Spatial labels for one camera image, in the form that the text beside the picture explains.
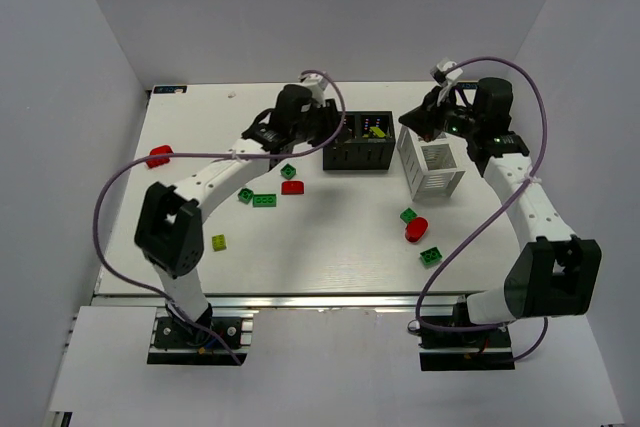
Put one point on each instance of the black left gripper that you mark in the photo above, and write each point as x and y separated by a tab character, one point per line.
326	118

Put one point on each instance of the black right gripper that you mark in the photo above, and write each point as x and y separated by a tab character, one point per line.
429	110

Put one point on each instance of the lime long lego brick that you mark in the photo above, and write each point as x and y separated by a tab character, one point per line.
376	132

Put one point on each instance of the red rounded lego brick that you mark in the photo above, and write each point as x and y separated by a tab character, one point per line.
293	187

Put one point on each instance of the red round lego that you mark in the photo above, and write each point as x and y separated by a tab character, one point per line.
416	229

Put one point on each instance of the lime studded square lego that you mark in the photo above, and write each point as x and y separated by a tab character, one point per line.
218	242

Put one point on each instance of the red arch lego brick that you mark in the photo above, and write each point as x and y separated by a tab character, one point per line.
159	156

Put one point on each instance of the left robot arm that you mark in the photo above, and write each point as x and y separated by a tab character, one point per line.
170	227

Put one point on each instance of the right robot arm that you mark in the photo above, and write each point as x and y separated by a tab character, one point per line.
556	270

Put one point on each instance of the white two-slot container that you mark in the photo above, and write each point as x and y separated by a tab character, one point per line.
432	169

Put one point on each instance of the black two-slot container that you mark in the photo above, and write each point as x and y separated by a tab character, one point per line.
354	149

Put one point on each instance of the dark green small square lego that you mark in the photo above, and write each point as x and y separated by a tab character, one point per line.
288	171

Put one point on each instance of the dark green lego near red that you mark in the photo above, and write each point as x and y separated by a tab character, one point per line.
408	215

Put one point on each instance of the dark green long lego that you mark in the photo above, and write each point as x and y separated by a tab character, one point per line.
264	200

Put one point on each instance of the dark green hollow square lego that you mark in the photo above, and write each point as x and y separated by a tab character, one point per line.
245	195

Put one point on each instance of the dark green lego front right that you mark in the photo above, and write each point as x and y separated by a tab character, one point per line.
430	256

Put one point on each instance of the blue table label left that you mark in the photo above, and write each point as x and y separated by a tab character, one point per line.
169	89

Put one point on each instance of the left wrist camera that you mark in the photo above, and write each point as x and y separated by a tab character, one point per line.
314	82

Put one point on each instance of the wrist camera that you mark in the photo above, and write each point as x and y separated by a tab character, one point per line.
314	82
446	73

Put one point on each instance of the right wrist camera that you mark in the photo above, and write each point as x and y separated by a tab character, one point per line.
446	73

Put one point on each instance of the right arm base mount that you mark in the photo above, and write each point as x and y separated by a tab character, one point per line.
462	352

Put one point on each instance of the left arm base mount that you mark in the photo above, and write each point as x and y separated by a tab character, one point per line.
171	345

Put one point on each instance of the aluminium table front rail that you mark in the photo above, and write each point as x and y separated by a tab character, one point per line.
276	301

